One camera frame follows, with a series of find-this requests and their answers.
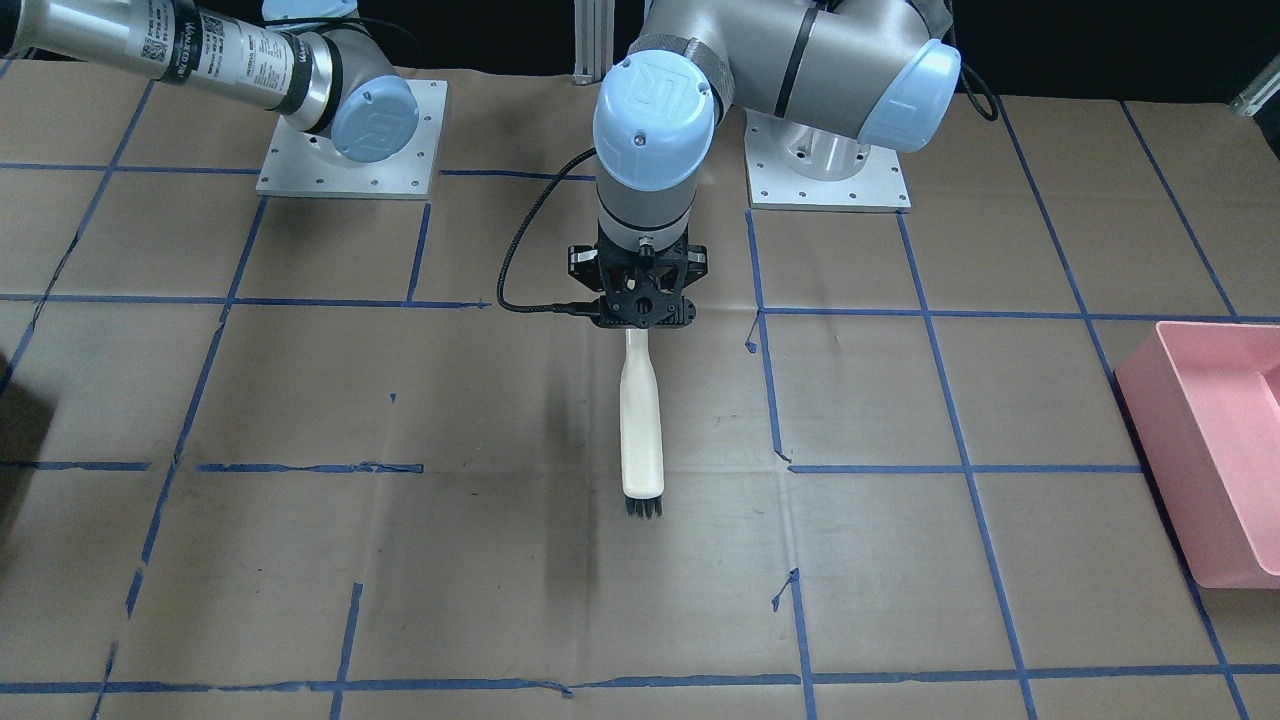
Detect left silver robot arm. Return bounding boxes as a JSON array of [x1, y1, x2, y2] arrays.
[[550, 1, 963, 329]]

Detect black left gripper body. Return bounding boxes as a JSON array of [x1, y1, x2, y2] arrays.
[[567, 238, 708, 329]]

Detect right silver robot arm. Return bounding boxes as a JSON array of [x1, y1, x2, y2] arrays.
[[3, 1, 419, 163]]

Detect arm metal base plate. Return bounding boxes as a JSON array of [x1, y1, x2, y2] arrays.
[[256, 79, 449, 201], [745, 110, 911, 213]]

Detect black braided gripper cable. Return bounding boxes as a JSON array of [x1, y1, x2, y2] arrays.
[[497, 146, 602, 315]]

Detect pink plastic tray bin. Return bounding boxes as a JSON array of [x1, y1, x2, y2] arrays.
[[1116, 322, 1279, 589]]

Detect white hand brush black bristles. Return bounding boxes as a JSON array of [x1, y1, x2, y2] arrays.
[[620, 328, 664, 518]]

